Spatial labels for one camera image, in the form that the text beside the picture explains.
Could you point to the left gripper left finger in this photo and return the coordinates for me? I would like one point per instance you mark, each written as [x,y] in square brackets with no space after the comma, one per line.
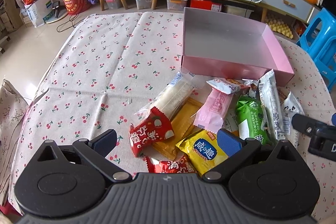
[92,153]

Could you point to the green chips snack pack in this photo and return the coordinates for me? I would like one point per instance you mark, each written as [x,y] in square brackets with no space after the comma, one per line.
[251,120]

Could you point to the white shopping bag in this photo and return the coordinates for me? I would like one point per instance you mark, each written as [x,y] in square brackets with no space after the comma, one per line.
[39,11]

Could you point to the pink wafer snack pack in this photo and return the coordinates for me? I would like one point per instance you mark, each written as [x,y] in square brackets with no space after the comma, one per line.
[211,115]

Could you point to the clear rice cracker pack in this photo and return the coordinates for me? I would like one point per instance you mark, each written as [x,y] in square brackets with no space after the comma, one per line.
[170,99]

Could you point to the pink cardboard box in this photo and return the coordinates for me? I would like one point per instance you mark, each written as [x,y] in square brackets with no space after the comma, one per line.
[222,45]

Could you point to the blue plastic stool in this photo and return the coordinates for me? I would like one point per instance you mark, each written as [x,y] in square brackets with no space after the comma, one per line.
[318,41]

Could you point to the red strawberry snack pack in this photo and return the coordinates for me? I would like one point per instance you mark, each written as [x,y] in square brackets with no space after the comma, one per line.
[155,127]

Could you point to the yellow biscuit snack pack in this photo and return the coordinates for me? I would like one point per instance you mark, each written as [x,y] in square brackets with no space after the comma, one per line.
[202,150]

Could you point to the yellow egg tray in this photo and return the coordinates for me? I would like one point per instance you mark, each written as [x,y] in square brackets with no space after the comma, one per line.
[278,25]

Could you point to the red box under cabinet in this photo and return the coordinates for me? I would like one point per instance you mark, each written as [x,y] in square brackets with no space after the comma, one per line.
[206,5]

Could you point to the golden snack pack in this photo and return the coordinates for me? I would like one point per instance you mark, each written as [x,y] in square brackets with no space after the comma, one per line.
[182,125]

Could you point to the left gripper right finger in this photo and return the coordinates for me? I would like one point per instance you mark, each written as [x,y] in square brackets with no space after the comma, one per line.
[240,153]

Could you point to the orange white cookie pack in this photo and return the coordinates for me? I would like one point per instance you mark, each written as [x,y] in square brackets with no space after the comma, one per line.
[227,86]

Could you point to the white monkey biscuit pack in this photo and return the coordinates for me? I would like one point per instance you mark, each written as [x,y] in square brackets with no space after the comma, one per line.
[289,108]

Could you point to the long white snack bar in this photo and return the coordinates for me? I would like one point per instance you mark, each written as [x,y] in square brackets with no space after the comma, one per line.
[270,100]

